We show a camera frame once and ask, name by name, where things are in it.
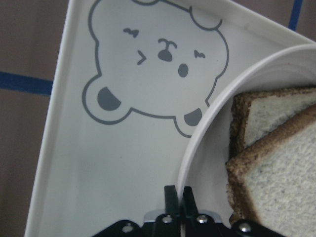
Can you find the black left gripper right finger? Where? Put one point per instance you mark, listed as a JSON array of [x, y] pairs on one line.
[[198, 223]]

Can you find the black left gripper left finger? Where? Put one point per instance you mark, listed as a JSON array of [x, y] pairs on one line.
[[168, 224]]

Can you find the cream round plate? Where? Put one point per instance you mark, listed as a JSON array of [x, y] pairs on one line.
[[203, 164]]

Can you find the bread slice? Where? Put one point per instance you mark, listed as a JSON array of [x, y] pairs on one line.
[[256, 113], [273, 182]]

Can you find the bread slice under egg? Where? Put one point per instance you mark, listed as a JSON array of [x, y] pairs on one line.
[[256, 113]]

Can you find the cream bear tray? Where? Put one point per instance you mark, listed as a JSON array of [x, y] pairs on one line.
[[133, 80]]

